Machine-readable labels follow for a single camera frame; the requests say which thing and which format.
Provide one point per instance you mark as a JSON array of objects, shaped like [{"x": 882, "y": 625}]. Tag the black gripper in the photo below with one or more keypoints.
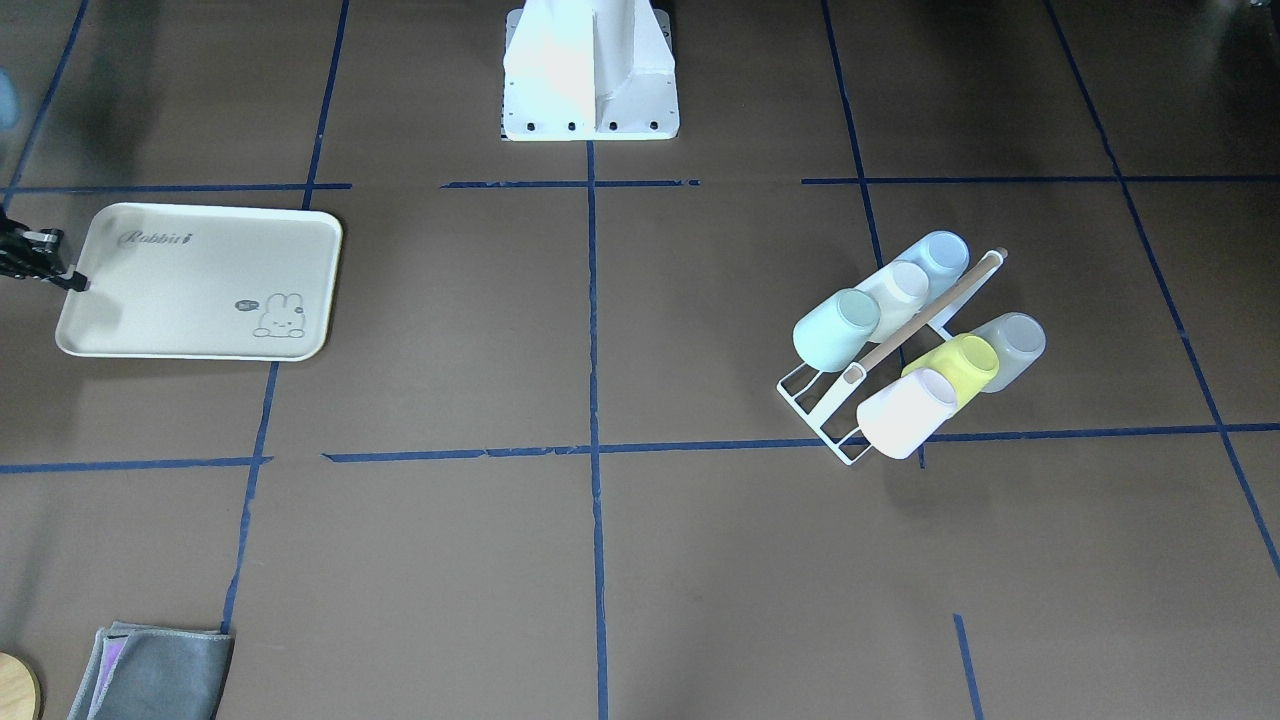
[{"x": 22, "y": 256}]

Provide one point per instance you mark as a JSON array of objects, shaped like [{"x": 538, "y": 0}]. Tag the mint green cup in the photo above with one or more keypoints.
[{"x": 830, "y": 336}]

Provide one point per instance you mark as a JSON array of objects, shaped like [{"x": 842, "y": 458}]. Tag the cream rabbit tray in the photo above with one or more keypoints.
[{"x": 203, "y": 282}]

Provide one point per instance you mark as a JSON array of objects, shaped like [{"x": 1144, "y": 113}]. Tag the white cup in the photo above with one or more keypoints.
[{"x": 900, "y": 290}]

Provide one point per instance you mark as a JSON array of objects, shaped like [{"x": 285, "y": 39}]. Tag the pink cup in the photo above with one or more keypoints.
[{"x": 897, "y": 420}]

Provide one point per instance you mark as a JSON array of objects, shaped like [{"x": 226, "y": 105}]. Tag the light blue cup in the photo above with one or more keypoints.
[{"x": 942, "y": 255}]

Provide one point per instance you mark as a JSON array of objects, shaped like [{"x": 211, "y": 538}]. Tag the yellow cup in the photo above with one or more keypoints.
[{"x": 968, "y": 362}]

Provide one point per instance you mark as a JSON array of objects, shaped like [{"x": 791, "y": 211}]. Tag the grey cup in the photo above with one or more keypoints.
[{"x": 1018, "y": 341}]

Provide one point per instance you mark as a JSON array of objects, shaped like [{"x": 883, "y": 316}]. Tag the folded grey cloth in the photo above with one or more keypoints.
[{"x": 140, "y": 671}]

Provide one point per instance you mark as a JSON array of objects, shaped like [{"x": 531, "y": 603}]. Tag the wooden mug tree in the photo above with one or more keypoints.
[{"x": 21, "y": 696}]

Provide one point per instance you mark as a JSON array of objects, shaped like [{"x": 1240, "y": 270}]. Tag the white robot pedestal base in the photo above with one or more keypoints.
[{"x": 589, "y": 71}]

